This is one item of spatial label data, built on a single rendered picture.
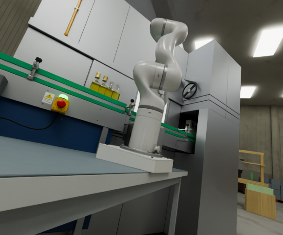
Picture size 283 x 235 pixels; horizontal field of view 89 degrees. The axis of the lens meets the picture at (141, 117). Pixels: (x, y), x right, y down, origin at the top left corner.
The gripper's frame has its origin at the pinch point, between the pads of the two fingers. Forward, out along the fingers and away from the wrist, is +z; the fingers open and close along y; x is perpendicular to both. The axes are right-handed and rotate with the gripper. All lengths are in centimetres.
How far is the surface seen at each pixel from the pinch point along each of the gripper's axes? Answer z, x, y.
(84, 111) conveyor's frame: 0.4, -5.0, 42.9
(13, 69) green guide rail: -9, -6, 81
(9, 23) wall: -174, -267, 192
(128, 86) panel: -42, -34, 8
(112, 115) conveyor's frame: -2.9, -5.6, 25.0
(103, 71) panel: -44, -33, 35
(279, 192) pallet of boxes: 51, -194, -967
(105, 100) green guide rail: -11.5, -7.5, 32.2
